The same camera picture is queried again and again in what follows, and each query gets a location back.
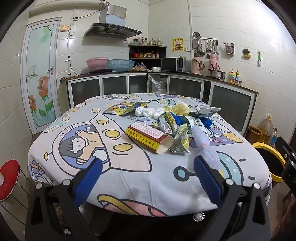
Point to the red yellow carton box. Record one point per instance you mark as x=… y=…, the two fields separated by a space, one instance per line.
x=148 y=136

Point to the clear water bottle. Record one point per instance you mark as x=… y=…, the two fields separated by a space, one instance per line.
x=273 y=139

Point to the yellow plastic wrapper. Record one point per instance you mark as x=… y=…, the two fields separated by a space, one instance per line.
x=181 y=109

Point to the yellow snack packet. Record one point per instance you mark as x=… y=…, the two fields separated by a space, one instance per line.
x=120 y=109

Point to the white printed packet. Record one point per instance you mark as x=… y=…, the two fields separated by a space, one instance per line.
x=195 y=122

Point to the orange wall switch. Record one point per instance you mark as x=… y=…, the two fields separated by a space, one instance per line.
x=65 y=27

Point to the brown plastic bucket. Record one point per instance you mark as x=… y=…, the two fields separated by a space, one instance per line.
x=253 y=135

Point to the yellow rimmed black trash bin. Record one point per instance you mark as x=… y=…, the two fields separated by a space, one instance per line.
x=270 y=162

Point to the cartoon printed tablecloth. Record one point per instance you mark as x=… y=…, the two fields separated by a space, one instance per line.
x=138 y=180

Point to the microwave oven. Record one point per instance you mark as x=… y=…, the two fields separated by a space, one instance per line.
x=171 y=64

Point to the large cooking oil jug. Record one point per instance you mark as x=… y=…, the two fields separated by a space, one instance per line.
x=265 y=129

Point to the steel cooking pot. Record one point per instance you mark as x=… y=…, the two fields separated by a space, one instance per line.
x=217 y=74

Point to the white green wall brush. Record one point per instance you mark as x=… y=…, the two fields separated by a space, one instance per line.
x=260 y=60

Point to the flower printed glass door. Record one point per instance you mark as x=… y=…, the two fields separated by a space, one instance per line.
x=40 y=69

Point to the silver exhaust duct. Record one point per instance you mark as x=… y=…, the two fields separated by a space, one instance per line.
x=69 y=5

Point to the kitchen counter cabinets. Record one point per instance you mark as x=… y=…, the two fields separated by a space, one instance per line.
x=231 y=104

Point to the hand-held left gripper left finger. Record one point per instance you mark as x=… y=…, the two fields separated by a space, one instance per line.
x=89 y=178

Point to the white plastic bag bundle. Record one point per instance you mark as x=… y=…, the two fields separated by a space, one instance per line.
x=148 y=112

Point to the pink thermos with light lid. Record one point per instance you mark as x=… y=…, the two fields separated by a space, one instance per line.
x=213 y=61

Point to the pearl chair button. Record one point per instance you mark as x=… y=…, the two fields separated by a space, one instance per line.
x=198 y=216

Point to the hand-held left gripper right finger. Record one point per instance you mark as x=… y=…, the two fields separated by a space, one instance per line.
x=208 y=180

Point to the wall rack of kitchen utensils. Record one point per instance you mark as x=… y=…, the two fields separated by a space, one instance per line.
x=207 y=44

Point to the yellow detergent bottle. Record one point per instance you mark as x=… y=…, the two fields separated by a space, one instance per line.
x=234 y=77

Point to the pink plastic basin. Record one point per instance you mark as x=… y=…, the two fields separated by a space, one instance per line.
x=97 y=63

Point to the red round stool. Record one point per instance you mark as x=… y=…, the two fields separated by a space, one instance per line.
x=8 y=180

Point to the wall chopstick holder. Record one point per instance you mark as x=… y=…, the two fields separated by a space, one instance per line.
x=229 y=49

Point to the yellow wall poster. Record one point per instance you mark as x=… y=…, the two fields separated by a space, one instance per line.
x=177 y=44

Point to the blue cloth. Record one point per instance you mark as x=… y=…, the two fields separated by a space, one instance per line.
x=179 y=119
x=207 y=122

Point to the row of seasoning bottles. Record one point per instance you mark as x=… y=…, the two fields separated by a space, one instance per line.
x=148 y=42

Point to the green foil wrapper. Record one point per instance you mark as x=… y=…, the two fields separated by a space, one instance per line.
x=181 y=141

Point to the dark corner shelf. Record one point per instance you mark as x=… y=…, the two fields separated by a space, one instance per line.
x=148 y=47

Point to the yellow wall scrubber holder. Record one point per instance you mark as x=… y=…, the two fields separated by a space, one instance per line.
x=246 y=53

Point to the white sack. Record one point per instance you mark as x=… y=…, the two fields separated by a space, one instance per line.
x=158 y=85

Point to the white green snack wrapper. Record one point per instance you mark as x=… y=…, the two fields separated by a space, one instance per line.
x=167 y=121

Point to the steel range hood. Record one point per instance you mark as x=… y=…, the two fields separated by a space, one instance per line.
x=111 y=30

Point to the blue plastic basket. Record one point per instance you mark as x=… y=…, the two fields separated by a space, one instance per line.
x=120 y=64

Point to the plastic bag of food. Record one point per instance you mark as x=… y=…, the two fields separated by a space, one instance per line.
x=138 y=67

